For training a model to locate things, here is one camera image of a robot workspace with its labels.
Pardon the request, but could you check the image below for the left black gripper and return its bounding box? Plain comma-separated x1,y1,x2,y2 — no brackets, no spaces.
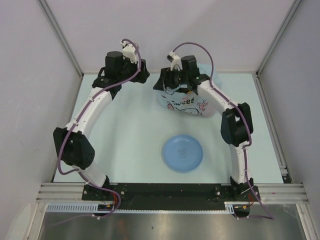
117,55,149,84

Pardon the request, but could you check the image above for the blue round plate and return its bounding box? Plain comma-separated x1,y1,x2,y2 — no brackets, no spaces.
161,134,204,173

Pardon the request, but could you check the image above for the grey slotted cable duct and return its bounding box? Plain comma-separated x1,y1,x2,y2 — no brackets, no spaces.
45,203,240,214

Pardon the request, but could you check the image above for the right aluminium side rail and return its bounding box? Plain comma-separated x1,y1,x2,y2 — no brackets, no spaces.
252,72,293,184

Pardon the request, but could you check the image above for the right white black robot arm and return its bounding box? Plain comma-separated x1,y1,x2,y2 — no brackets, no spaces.
153,52,254,201

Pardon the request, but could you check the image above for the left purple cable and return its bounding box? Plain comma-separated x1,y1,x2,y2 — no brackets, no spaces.
48,38,141,226

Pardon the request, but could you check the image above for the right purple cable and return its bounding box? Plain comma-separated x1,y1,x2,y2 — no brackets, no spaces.
171,42,275,221

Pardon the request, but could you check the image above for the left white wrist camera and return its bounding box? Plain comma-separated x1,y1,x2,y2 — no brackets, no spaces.
120,38,139,64

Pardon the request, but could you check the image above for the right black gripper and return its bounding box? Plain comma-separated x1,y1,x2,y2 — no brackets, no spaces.
154,65,190,91

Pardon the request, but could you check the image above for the purple cable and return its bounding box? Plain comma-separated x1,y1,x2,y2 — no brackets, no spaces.
171,42,275,221
48,38,141,226

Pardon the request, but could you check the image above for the blue cartoon plastic bag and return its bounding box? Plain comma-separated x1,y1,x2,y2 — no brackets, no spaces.
155,64,216,118

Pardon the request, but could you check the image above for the aluminium corner post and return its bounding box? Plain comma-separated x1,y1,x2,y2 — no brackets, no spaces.
36,0,84,80
255,0,305,76

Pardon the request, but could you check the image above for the left aluminium corner post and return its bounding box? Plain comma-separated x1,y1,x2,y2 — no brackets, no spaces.
36,0,84,80

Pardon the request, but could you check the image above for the right aluminium corner post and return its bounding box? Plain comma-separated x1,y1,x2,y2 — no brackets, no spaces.
255,0,305,76

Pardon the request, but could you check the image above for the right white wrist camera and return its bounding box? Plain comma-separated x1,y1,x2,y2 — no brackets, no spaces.
166,51,183,72

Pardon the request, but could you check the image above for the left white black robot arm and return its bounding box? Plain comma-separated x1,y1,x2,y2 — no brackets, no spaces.
53,50,150,200

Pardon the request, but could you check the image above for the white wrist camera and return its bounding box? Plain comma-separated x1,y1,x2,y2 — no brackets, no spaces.
166,51,183,72
120,38,139,64

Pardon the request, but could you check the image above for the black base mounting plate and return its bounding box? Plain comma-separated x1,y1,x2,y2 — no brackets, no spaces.
82,182,261,211

